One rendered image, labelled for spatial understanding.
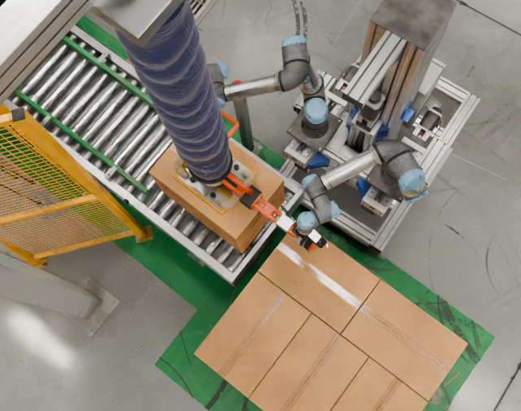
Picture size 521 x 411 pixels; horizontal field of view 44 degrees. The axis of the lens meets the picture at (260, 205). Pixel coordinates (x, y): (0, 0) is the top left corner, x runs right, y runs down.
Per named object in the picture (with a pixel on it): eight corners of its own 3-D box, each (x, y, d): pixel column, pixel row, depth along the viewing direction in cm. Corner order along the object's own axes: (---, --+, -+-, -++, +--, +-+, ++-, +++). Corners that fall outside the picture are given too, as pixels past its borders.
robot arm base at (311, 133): (311, 108, 346) (311, 99, 337) (334, 121, 343) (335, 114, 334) (295, 129, 343) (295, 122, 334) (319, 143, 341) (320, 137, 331)
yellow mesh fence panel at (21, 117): (30, 270, 437) (-196, 180, 234) (28, 256, 439) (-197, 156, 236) (153, 239, 438) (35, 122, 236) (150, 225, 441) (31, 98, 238)
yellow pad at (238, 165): (196, 150, 338) (194, 147, 333) (208, 136, 340) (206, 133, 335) (245, 187, 332) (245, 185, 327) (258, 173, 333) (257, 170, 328)
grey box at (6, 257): (-13, 245, 290) (-47, 230, 261) (-5, 236, 291) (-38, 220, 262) (18, 271, 286) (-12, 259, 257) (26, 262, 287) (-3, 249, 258)
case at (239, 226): (162, 192, 375) (147, 171, 336) (205, 141, 382) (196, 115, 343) (242, 254, 363) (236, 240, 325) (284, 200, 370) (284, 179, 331)
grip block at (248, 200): (238, 201, 319) (237, 197, 314) (250, 186, 321) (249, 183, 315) (251, 210, 318) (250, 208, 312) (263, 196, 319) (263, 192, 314)
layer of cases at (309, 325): (202, 355, 403) (193, 353, 364) (297, 232, 420) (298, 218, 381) (357, 481, 380) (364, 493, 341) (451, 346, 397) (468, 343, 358)
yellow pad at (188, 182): (173, 177, 335) (171, 174, 330) (185, 163, 337) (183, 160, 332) (222, 216, 328) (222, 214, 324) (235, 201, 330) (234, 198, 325)
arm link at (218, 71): (228, 87, 304) (205, 90, 304) (227, 66, 307) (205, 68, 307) (227, 80, 297) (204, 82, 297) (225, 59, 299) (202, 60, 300)
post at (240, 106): (242, 150, 452) (229, 89, 355) (248, 143, 453) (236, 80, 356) (249, 155, 451) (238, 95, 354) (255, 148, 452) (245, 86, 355)
